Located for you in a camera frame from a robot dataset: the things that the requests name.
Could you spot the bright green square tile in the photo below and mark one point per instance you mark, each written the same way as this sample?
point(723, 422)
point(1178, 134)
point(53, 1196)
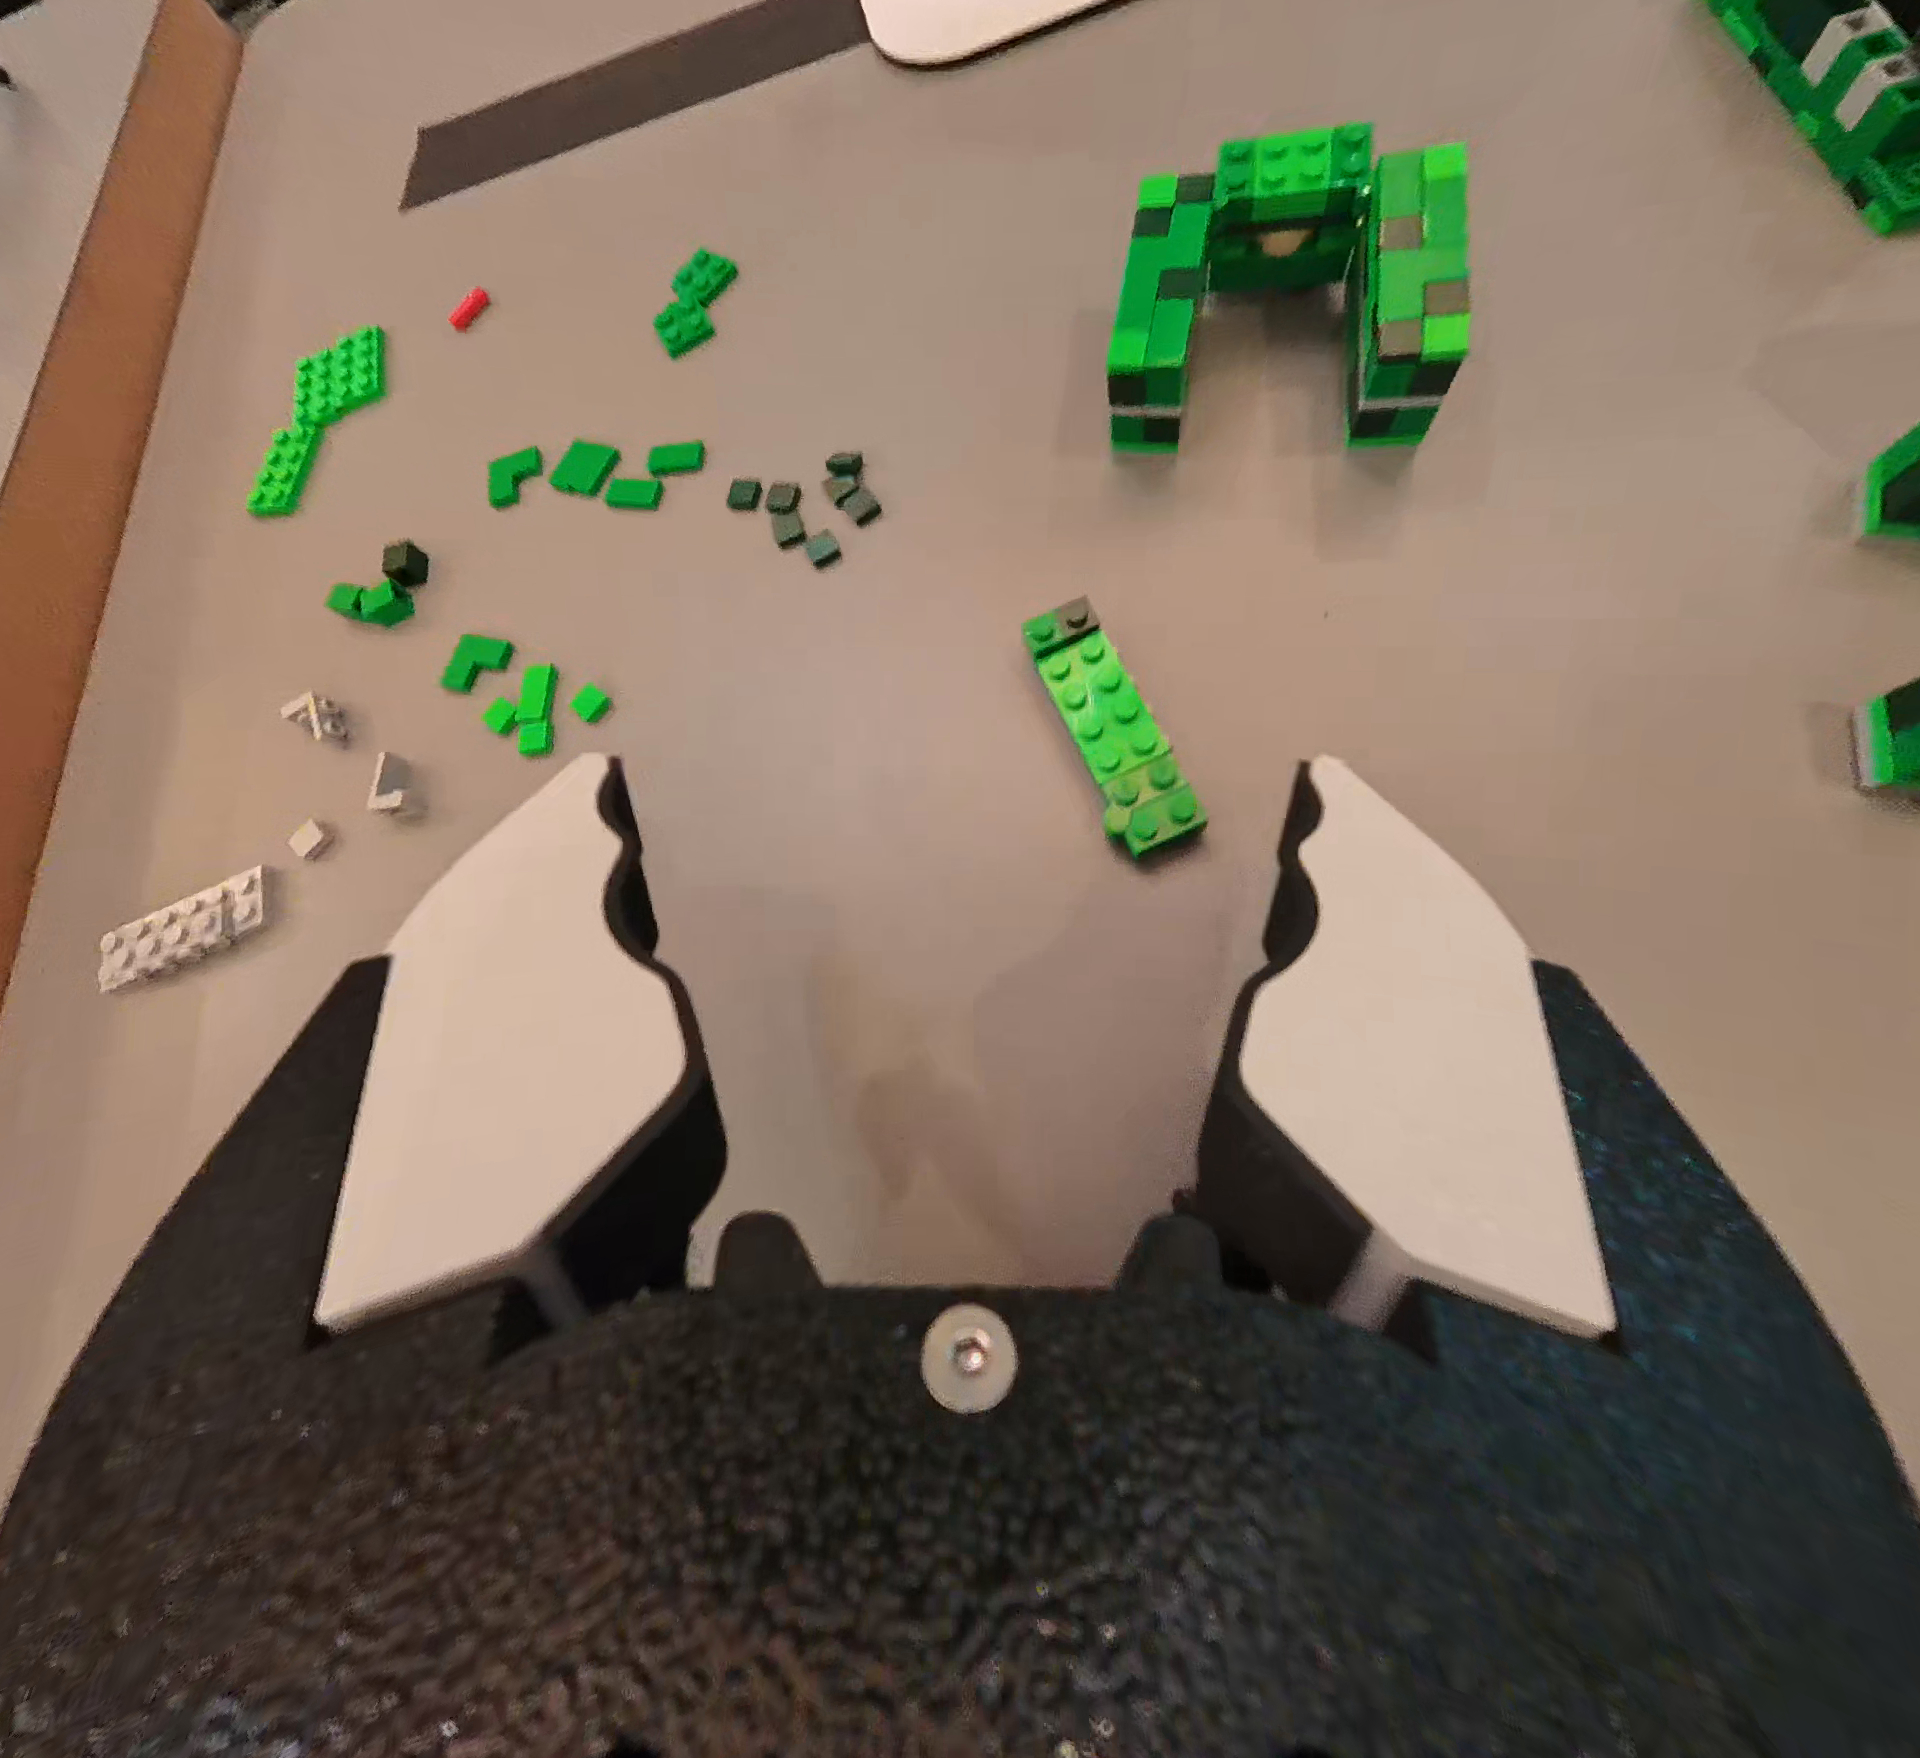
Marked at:
point(584, 467)

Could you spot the large green corner tile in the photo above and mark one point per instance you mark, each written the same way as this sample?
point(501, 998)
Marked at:
point(465, 660)

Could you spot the joined green square plates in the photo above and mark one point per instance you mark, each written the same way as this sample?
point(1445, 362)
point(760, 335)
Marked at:
point(686, 321)

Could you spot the green brick limb yellow eye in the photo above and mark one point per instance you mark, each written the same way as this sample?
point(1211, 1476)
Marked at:
point(1899, 491)

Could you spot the wood-edged side table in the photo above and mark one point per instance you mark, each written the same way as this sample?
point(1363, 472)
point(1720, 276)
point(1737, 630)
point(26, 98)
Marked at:
point(135, 289)

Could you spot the green brick limb grey underside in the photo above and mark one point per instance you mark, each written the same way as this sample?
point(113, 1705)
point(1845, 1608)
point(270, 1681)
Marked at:
point(1899, 730)

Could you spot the dark green small brick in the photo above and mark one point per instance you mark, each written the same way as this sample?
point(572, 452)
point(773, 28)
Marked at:
point(405, 563)

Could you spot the small red brick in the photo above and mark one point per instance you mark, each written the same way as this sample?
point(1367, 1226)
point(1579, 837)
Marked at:
point(471, 307)

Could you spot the long green brick strip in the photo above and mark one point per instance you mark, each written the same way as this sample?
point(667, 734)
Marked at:
point(1118, 723)

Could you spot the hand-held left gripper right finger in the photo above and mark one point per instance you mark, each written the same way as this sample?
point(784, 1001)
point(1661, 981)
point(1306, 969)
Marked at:
point(1424, 1084)

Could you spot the joined green slope bricks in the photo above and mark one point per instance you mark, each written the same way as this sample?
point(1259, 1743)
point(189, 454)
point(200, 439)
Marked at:
point(384, 606)

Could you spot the bright green rectangular tile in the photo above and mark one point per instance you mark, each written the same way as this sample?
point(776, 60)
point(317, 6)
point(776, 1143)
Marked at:
point(633, 495)
point(676, 456)

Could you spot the green brick block grey parts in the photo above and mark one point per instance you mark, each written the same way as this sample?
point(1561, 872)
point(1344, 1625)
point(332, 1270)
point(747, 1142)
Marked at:
point(1785, 18)

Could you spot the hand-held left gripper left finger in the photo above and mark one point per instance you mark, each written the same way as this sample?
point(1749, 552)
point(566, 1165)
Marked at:
point(511, 1070)

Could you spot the grey corner tile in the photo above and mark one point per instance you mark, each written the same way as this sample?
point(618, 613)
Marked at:
point(393, 799)

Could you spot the green brick arch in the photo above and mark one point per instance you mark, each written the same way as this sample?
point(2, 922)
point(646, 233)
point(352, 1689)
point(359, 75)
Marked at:
point(1288, 175)

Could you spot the cluster of dark green tiles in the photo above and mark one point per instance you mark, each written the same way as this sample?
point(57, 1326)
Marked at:
point(784, 528)

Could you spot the grey studded plate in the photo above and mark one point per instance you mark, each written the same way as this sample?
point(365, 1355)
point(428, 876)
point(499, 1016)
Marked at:
point(188, 930)

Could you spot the grey bracket piece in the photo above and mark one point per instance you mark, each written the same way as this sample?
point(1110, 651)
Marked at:
point(319, 720)

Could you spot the small green corner tile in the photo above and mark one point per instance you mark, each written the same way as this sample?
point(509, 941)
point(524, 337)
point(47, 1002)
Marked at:
point(503, 480)

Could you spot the small grey tile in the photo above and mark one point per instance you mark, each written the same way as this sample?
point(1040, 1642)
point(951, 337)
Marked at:
point(309, 842)

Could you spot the stepped bright green studded plate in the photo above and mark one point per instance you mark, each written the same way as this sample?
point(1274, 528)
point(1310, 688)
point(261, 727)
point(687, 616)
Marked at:
point(337, 385)

